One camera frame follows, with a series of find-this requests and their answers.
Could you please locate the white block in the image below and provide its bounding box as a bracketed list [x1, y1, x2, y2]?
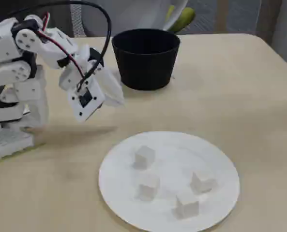
[173, 192, 199, 219]
[189, 171, 218, 194]
[133, 145, 156, 170]
[136, 174, 161, 201]

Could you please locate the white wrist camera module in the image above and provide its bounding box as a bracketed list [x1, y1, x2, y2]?
[67, 76, 107, 123]

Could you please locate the white plate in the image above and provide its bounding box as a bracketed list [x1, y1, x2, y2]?
[98, 131, 241, 232]

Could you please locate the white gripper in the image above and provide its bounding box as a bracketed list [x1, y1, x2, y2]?
[58, 44, 125, 108]

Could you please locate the red white servo wire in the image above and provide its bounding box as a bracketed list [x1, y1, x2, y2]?
[38, 12, 86, 78]

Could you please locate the thick black camera cable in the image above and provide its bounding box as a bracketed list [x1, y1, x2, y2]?
[43, 0, 112, 91]

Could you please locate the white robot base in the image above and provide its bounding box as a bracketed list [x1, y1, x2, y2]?
[0, 65, 49, 160]

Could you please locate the white green office chair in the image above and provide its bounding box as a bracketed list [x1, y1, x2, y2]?
[69, 0, 196, 38]

